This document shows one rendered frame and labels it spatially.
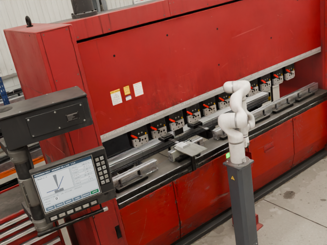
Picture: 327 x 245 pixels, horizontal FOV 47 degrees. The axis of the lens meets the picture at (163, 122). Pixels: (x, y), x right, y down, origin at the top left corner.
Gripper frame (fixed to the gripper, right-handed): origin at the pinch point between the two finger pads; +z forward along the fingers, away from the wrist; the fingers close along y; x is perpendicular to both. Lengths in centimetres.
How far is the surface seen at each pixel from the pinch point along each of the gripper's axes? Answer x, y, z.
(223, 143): -2.9, -22.3, -1.1
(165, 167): -68, -36, 0
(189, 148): -46, -25, -13
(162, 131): -63, -39, -34
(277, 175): 74, -11, 73
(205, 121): 11, -59, -9
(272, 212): 27, 15, 84
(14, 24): -14, -474, -84
